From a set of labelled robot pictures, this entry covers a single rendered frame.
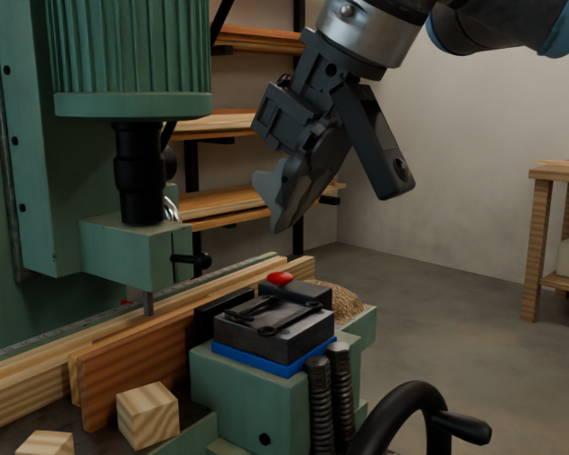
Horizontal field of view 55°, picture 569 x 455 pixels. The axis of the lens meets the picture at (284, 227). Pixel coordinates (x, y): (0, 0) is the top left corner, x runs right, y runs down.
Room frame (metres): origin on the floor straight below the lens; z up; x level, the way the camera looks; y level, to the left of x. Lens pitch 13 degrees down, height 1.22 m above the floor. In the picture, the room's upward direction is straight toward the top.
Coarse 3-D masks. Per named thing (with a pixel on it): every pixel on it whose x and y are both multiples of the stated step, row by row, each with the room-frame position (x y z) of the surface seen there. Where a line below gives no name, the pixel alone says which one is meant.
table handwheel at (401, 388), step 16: (416, 384) 0.49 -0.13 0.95; (384, 400) 0.45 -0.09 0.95; (400, 400) 0.45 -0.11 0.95; (416, 400) 0.46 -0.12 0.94; (432, 400) 0.49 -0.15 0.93; (368, 416) 0.43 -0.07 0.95; (384, 416) 0.43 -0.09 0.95; (400, 416) 0.44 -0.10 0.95; (368, 432) 0.41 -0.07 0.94; (384, 432) 0.41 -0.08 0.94; (432, 432) 0.54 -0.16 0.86; (352, 448) 0.40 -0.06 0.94; (368, 448) 0.40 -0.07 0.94; (384, 448) 0.41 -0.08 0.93; (432, 448) 0.55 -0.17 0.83; (448, 448) 0.55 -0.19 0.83
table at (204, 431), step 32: (352, 320) 0.76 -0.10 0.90; (32, 416) 0.51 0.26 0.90; (64, 416) 0.51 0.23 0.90; (192, 416) 0.51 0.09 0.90; (0, 448) 0.45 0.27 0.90; (96, 448) 0.45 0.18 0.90; (128, 448) 0.45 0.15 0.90; (160, 448) 0.46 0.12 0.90; (192, 448) 0.49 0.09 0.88; (224, 448) 0.50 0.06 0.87
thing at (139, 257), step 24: (96, 216) 0.70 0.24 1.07; (120, 216) 0.70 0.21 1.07; (96, 240) 0.66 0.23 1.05; (120, 240) 0.63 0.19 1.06; (144, 240) 0.60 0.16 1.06; (168, 240) 0.62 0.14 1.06; (96, 264) 0.66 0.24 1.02; (120, 264) 0.63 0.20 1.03; (144, 264) 0.61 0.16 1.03; (168, 264) 0.62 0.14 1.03; (144, 288) 0.61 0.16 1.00
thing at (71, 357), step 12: (204, 300) 0.69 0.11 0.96; (180, 312) 0.65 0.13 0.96; (144, 324) 0.61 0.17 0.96; (120, 336) 0.58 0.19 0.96; (84, 348) 0.55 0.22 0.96; (96, 348) 0.55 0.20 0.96; (72, 360) 0.53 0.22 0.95; (72, 372) 0.53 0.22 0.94; (72, 384) 0.53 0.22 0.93; (72, 396) 0.53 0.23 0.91
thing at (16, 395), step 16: (304, 256) 0.95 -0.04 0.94; (272, 272) 0.86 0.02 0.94; (288, 272) 0.89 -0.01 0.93; (304, 272) 0.93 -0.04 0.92; (256, 288) 0.82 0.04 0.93; (32, 368) 0.53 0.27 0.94; (48, 368) 0.53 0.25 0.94; (64, 368) 0.55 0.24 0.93; (0, 384) 0.50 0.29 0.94; (16, 384) 0.51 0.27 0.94; (32, 384) 0.52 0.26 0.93; (48, 384) 0.53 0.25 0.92; (64, 384) 0.55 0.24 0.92; (0, 400) 0.49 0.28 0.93; (16, 400) 0.50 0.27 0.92; (32, 400) 0.52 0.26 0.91; (48, 400) 0.53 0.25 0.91; (0, 416) 0.49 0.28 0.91; (16, 416) 0.50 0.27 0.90
